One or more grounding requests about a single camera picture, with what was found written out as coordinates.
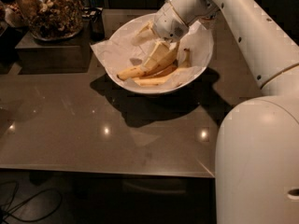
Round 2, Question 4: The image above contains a middle orange-yellow banana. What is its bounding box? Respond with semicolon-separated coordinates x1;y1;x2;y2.
134;64;178;81

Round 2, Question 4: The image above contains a white paper liner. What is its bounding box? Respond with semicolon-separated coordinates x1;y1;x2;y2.
90;12;215;91

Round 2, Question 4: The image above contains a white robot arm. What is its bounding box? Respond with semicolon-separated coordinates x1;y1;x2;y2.
134;0;299;224

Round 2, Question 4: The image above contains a glass jar of nuts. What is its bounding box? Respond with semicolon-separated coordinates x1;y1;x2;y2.
15;0;83;41

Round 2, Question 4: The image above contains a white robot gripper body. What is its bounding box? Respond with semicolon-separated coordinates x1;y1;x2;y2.
153;0;189;42

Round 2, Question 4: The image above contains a black cable on floor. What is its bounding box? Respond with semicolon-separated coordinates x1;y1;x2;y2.
0;180;64;224

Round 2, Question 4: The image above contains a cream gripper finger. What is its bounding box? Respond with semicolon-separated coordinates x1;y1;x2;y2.
141;41;175;72
131;21;156;46

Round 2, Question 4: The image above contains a dark box pedestal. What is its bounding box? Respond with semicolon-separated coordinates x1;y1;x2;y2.
15;22;92;75

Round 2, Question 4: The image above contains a yellow banana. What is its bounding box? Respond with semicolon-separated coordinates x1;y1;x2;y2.
134;49;191;87
117;41;179;80

